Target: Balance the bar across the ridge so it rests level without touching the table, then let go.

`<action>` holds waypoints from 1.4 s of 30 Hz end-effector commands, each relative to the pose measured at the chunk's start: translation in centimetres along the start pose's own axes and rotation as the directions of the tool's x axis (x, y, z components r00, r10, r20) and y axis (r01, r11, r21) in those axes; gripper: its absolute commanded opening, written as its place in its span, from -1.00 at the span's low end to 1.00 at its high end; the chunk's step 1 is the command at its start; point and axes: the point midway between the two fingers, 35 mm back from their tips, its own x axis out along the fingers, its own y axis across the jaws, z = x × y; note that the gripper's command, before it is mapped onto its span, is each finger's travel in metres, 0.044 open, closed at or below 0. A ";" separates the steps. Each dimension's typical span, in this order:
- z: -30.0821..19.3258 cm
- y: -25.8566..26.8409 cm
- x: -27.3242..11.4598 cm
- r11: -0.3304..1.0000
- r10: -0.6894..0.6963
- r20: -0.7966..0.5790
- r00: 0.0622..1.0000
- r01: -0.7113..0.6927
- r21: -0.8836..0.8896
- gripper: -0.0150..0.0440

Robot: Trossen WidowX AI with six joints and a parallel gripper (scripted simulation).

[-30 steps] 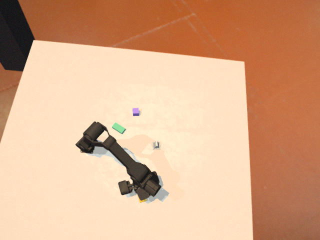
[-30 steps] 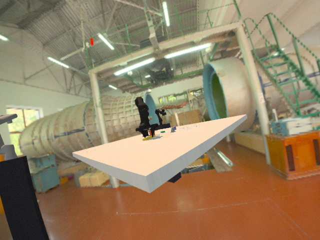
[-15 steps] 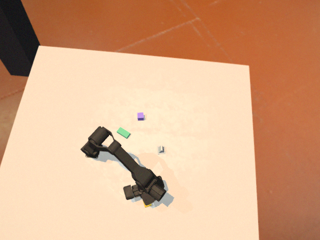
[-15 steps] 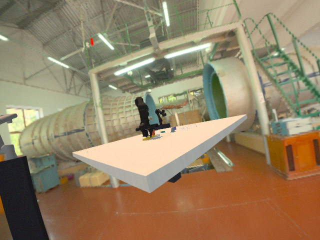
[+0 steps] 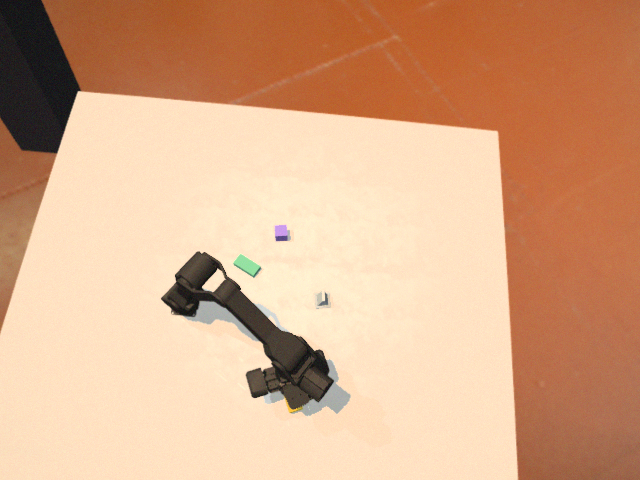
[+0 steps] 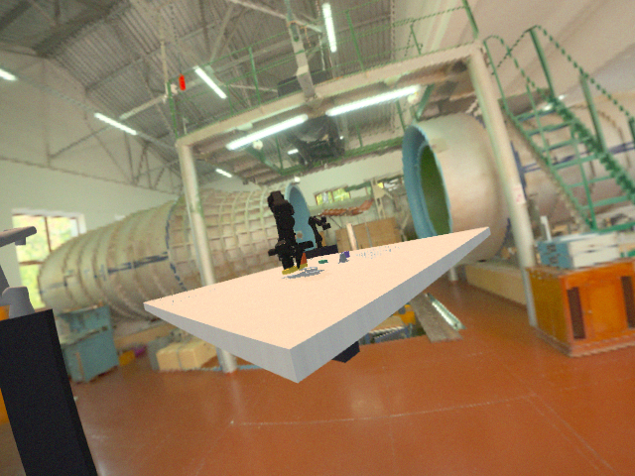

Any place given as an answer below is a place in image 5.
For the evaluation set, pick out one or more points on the small purple block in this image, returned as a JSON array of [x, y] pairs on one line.
[[281, 233]]

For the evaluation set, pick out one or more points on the light green flat bar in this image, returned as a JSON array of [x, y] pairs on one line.
[[246, 265]]

